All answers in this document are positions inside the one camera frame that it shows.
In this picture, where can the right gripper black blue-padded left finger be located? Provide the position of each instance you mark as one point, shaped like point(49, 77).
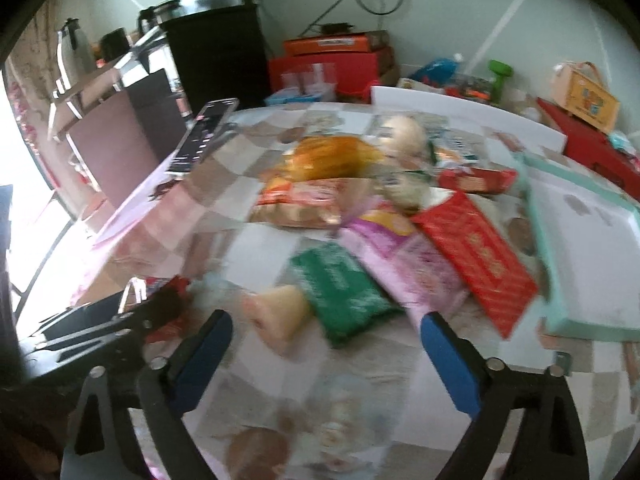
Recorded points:
point(103, 444)

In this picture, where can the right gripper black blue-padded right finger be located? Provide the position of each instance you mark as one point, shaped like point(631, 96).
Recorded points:
point(549, 443)

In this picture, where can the pink snack packet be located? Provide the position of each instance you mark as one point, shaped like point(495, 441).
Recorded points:
point(403, 261)

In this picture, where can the green snack packet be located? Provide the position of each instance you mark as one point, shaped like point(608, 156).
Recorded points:
point(343, 296)

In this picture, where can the orange red chips bag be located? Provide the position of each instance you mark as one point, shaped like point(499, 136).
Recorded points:
point(312, 204)

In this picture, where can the red patterned snack packet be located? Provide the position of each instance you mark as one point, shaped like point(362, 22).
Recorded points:
point(498, 280)

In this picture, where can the orange bread bag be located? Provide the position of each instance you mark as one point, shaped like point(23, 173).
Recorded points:
point(328, 157)

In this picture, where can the red white biscuit packet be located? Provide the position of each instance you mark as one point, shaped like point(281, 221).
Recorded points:
point(477, 180)

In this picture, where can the white green cracker packet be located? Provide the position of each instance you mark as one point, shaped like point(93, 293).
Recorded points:
point(447, 149)

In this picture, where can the clear bag round bun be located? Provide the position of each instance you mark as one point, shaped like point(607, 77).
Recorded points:
point(403, 138)

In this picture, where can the red round-biscuit snack bag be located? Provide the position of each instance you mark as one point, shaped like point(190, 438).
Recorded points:
point(170, 308)

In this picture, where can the white printed snack packet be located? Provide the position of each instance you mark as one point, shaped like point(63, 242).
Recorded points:
point(407, 190)

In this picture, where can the mint green white tray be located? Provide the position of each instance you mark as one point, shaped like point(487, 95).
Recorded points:
point(587, 236)

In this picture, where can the clear acrylic stand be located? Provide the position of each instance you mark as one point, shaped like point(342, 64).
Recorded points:
point(212, 128)

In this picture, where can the black cabinet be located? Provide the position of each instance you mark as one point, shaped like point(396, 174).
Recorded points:
point(220, 54)

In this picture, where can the large red box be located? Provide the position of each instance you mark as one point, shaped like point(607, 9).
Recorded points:
point(592, 149)

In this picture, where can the clear plastic container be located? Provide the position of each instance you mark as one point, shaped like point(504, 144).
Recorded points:
point(302, 83)

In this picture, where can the red gift box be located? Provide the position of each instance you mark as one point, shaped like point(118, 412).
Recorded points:
point(351, 74)

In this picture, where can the green dumbbell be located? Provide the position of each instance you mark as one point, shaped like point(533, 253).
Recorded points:
point(502, 72)

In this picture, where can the blue plastic bottle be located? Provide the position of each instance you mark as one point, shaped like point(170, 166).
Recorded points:
point(439, 71)

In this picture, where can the orange flat box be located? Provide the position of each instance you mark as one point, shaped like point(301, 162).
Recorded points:
point(361, 42)

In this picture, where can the tan cardboard handle box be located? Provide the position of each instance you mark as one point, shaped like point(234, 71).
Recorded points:
point(579, 89)

